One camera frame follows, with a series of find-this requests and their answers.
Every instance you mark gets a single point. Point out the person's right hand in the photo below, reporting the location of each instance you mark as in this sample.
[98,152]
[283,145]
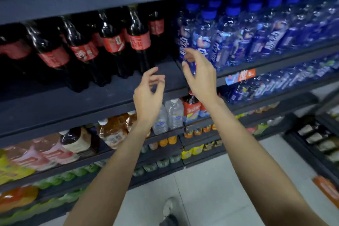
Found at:
[204,80]

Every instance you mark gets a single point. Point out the person's left hand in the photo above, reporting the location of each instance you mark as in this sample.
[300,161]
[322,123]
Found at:
[144,100]

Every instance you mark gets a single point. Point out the person's left thumb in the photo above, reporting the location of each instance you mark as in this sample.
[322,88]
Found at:
[160,90]

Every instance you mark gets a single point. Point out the person's right thumb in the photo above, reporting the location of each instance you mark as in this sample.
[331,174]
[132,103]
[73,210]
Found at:
[187,72]

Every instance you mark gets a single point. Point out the person's left forearm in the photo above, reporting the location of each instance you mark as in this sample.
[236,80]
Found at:
[114,175]

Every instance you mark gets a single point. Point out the person's right forearm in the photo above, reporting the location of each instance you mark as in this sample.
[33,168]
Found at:
[257,170]

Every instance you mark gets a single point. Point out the clear water jug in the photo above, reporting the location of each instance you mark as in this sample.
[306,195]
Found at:
[175,113]
[161,123]

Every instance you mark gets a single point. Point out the dark bottle red white label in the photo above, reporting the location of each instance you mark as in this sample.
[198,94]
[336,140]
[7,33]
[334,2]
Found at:
[192,109]

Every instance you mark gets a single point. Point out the amber tea bottle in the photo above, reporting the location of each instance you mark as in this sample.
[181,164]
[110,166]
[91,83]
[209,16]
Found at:
[131,121]
[112,131]

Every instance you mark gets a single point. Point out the row of orange cans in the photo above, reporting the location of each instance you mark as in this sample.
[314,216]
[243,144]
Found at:
[197,131]

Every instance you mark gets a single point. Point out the orange shelf price tag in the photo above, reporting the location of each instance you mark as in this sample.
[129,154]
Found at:
[242,76]

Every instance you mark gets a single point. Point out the row of yellow cans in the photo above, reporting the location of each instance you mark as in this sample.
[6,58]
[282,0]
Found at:
[197,149]

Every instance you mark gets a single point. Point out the row of pale green cans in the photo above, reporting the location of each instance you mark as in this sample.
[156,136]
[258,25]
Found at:
[159,163]

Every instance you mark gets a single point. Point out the row of red-labelled cola bottles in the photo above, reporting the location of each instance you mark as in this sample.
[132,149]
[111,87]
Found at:
[84,51]

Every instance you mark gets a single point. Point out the row of blue-capped drink bottles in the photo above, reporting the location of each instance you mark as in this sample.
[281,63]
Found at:
[264,29]

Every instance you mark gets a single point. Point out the row of colourful snack packets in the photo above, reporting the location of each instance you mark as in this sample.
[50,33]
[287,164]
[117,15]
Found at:
[262,123]

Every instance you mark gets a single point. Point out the row of small blue bottles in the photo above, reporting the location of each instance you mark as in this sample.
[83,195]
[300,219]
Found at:
[280,81]

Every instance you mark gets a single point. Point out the dark drink bottle cream label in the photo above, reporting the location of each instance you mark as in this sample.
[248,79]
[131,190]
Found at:
[78,141]

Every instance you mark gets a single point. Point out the pink-labelled drink bottle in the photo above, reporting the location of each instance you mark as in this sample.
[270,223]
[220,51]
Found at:
[25,158]
[57,149]

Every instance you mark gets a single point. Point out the person's grey shoe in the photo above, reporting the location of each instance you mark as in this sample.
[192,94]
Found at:
[169,211]

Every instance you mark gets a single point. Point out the row of green-capped bottles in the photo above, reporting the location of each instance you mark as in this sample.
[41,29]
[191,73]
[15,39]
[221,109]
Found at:
[68,175]

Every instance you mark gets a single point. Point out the black side display rack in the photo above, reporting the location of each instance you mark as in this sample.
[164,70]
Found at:
[302,143]

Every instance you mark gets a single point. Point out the row of packets in rack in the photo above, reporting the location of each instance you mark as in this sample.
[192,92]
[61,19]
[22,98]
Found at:
[321,138]

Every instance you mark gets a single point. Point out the row of light green bottles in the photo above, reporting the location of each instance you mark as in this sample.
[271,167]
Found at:
[39,207]

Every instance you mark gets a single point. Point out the orange drink bottles group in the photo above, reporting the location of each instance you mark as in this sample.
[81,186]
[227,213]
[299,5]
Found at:
[17,198]

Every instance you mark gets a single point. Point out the orange box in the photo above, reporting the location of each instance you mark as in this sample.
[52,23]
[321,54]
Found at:
[328,190]

